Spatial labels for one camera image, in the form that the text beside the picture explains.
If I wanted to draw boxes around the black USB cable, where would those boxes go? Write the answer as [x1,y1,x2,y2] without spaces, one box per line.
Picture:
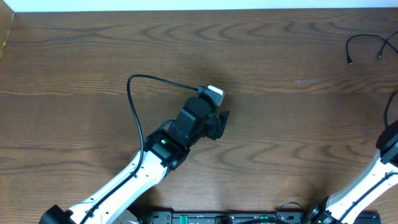
[346,29,398,65]

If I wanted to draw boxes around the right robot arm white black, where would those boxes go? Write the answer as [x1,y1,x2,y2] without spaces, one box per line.
[303,121,397,223]

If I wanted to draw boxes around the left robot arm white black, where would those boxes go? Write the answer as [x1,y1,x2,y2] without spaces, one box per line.
[39,95,229,224]

